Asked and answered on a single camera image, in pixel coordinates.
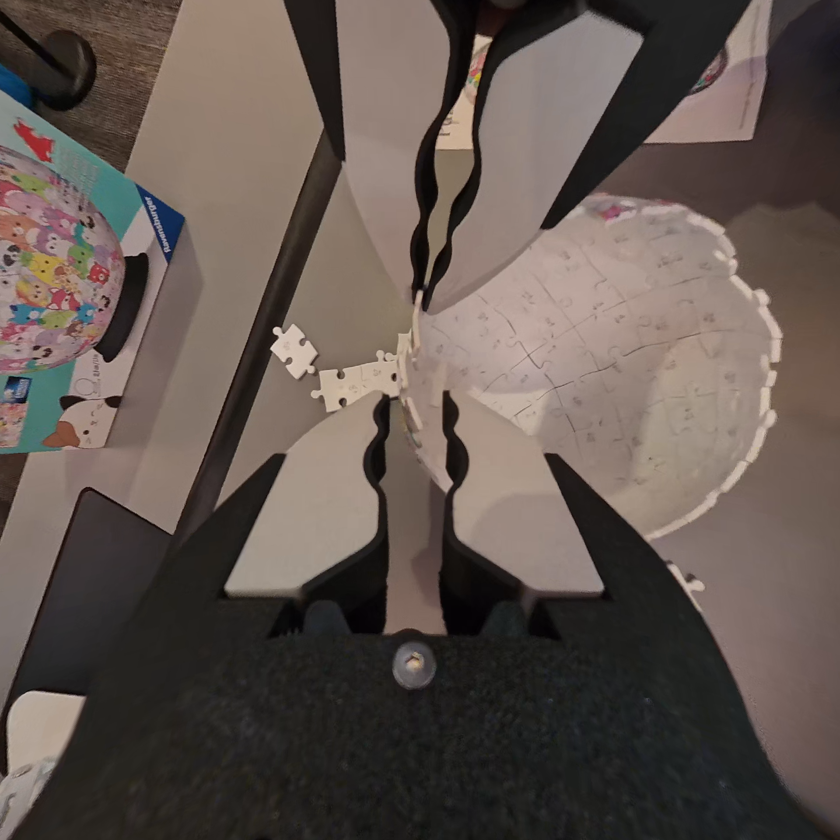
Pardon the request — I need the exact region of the colourful puzzle ball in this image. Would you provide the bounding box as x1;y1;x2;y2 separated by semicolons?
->
397;193;785;542

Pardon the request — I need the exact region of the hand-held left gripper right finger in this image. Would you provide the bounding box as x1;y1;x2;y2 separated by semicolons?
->
441;390;605;636

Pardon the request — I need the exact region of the black floor stand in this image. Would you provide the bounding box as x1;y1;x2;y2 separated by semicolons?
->
0;10;98;111

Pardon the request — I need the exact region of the blue fabric bag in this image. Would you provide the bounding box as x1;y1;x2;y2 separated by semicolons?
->
0;62;35;109

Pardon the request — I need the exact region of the clear plastic object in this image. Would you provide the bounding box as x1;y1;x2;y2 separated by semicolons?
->
0;755;61;840

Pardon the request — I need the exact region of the teal puzzle box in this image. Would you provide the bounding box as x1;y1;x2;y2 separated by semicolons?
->
0;88;186;455

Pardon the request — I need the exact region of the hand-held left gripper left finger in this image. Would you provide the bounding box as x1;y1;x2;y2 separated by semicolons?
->
223;394;391;632

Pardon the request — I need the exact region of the white joined puzzle piece pair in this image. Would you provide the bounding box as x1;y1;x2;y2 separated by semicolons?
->
310;364;385;413

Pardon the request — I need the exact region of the folded puzzle instruction leaflet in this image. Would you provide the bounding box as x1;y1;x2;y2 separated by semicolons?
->
433;0;777;151

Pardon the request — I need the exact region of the black desk pad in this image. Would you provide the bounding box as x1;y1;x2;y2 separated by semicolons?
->
10;489;179;698

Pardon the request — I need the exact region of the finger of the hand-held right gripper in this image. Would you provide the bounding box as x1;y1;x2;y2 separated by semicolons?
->
335;0;455;298
423;7;647;315

